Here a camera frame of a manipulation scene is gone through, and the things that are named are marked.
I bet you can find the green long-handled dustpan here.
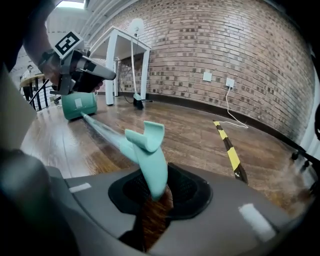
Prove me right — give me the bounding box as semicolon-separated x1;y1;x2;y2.
61;91;173;202

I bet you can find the yellow black striped tape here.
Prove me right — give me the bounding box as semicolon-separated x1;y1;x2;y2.
212;119;249;186

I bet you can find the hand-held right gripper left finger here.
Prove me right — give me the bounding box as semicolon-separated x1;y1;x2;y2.
63;169;152;256

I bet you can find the round wooden table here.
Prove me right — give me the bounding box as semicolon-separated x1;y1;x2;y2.
19;74;47;88

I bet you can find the person's left forearm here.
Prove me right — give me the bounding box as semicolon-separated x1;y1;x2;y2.
22;0;60;66

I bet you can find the black metal railing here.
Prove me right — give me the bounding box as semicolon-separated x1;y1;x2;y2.
28;78;52;112

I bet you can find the person's white shirt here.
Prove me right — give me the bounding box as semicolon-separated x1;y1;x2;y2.
0;62;38;151

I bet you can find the green broom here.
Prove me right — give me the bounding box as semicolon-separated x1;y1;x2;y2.
130;34;145;111

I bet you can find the dark wristband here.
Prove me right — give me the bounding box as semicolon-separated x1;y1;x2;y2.
37;48;61;73

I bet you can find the white charger cable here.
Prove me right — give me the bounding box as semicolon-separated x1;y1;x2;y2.
226;87;250;130

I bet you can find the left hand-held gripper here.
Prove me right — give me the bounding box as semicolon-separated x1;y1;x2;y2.
49;31;117;95

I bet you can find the white square table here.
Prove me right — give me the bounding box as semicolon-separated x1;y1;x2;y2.
88;25;153;106

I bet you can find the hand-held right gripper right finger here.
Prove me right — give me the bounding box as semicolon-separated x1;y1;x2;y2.
149;163;301;256

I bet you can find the black lamp cable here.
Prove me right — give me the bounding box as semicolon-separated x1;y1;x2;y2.
117;57;136;104

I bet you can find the person's left hand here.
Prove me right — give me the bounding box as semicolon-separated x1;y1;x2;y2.
46;58;63;87

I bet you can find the white shade table lamp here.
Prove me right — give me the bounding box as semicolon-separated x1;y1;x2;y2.
129;17;145;38

